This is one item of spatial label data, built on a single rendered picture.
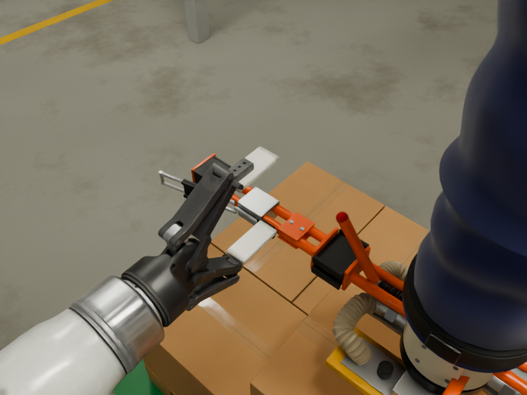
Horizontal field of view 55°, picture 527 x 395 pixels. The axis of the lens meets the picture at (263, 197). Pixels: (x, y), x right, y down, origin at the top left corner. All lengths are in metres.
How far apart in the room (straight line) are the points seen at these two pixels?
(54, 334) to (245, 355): 1.20
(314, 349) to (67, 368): 0.82
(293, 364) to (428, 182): 2.00
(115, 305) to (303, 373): 0.75
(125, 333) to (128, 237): 2.21
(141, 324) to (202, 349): 1.18
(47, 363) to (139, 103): 3.12
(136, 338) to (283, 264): 1.36
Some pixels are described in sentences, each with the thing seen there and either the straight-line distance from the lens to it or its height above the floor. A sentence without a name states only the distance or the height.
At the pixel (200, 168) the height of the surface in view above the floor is 1.25.
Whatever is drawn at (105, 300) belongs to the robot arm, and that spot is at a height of 1.62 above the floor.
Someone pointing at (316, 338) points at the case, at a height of 0.94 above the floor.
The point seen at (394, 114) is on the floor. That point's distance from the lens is 3.48.
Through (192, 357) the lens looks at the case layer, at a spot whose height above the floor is 0.54.
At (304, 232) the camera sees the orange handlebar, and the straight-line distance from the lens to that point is 1.04.
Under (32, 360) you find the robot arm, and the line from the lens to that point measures 0.51.
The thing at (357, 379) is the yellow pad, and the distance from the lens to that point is 1.03.
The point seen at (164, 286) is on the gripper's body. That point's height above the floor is 1.61.
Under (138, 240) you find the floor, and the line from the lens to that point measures 2.69.
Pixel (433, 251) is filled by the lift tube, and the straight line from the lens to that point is 0.77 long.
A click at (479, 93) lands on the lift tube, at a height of 1.74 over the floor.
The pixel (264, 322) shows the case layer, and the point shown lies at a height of 0.54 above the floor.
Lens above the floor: 2.05
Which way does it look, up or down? 47 degrees down
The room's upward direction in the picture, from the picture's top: straight up
